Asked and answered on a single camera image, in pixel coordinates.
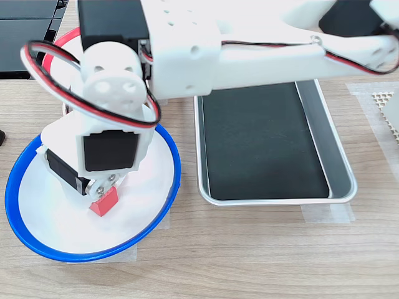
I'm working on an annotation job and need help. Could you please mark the steel tray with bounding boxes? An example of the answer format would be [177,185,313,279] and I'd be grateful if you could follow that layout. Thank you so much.
[193,79,358,207]

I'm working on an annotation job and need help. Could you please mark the red cube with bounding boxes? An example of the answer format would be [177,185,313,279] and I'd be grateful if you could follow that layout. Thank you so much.
[89,186,120,218]

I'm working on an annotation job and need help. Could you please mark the pale perforated base plate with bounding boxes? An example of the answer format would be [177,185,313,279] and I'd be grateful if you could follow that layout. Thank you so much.
[370,90,399,147]

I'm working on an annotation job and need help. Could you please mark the black flat electronic device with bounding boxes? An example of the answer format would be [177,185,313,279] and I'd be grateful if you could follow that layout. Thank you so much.
[0,0,79,81]

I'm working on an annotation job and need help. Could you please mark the red-rimmed white plate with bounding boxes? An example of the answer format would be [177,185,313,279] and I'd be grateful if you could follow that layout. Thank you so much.
[41,27,87,116]

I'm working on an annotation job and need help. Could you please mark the black tray mat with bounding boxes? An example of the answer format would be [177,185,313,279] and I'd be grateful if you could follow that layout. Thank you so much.
[201,81,330,201]

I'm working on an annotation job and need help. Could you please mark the blue-rimmed white plate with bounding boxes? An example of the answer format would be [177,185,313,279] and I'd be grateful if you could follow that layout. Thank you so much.
[4,123,182,263]

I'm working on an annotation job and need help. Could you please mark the red black white servo cable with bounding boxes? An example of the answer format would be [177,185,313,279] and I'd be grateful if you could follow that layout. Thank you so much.
[221,36,399,75]
[20,40,162,127]

